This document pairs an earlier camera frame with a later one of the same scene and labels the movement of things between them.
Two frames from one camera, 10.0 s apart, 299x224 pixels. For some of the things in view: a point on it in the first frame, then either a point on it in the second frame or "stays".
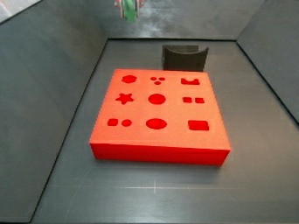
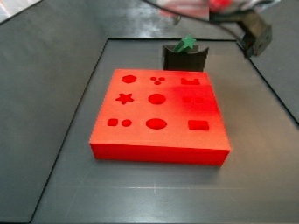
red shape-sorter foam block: (162, 115) stays
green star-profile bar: (130, 10) to (185, 43)
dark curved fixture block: (183, 58) stays
